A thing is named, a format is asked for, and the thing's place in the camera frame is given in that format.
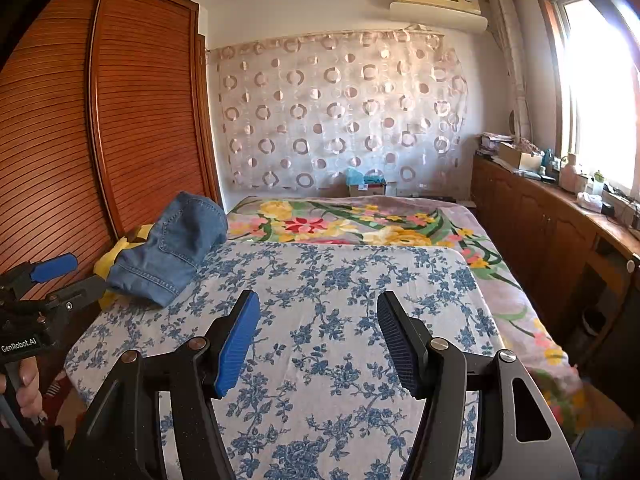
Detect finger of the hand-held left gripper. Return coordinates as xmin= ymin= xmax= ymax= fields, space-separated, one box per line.
xmin=10 ymin=253 xmax=79 ymax=286
xmin=42 ymin=274 xmax=108 ymax=318

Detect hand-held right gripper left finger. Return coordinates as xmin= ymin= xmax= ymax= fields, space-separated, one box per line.
xmin=60 ymin=289 xmax=262 ymax=480

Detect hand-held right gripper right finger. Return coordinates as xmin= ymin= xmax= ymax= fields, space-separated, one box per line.
xmin=376 ymin=290 xmax=571 ymax=480

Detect blue denim pants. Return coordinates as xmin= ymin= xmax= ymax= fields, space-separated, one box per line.
xmin=106 ymin=191 xmax=230 ymax=308

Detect person's left hand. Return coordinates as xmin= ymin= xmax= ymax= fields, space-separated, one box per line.
xmin=14 ymin=357 xmax=49 ymax=424

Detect yellow plush toy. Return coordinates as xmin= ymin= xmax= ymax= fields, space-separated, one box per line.
xmin=95 ymin=224 xmax=157 ymax=312

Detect pink floral blanket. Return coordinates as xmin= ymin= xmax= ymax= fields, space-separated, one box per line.
xmin=225 ymin=195 xmax=586 ymax=441

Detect cardboard box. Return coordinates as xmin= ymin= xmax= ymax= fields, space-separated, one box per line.
xmin=345 ymin=167 xmax=388 ymax=198

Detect wooden wardrobe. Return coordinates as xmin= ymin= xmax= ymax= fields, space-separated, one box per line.
xmin=0 ymin=0 xmax=224 ymax=311

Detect long wooden cabinet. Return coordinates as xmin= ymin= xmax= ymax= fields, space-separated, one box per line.
xmin=471 ymin=152 xmax=640 ymax=411

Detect white waste bin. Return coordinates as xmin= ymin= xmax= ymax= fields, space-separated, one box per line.
xmin=582 ymin=307 xmax=608 ymax=336

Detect open brown box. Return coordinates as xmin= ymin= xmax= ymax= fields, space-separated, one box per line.
xmin=497 ymin=142 xmax=543 ymax=173

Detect pink jug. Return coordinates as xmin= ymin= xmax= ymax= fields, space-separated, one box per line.
xmin=559 ymin=152 xmax=581 ymax=193

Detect circle-patterned sheer curtain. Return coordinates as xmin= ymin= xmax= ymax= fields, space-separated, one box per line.
xmin=206 ymin=30 xmax=471 ymax=198

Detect beige window curtain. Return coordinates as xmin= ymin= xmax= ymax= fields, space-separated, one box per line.
xmin=487 ymin=0 xmax=533 ymax=143

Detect window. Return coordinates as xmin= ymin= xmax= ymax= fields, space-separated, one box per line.
xmin=532 ymin=0 xmax=640 ymax=196

